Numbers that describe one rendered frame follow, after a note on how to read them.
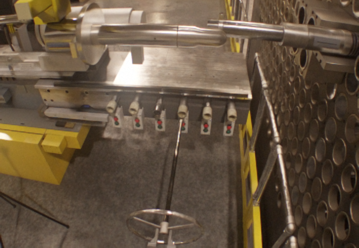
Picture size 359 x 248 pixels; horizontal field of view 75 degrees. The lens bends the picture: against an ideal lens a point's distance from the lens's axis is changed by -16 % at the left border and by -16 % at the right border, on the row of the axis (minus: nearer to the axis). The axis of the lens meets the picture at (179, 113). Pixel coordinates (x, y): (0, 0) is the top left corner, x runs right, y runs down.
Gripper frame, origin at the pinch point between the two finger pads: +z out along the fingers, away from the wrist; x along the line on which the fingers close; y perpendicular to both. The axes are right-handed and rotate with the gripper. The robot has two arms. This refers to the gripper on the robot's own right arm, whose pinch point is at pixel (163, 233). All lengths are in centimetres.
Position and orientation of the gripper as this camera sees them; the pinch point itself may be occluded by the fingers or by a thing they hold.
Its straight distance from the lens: 135.3
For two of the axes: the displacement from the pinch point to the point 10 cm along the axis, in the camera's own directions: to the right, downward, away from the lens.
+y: 0.0, -7.5, -6.6
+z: 1.1, -6.5, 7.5
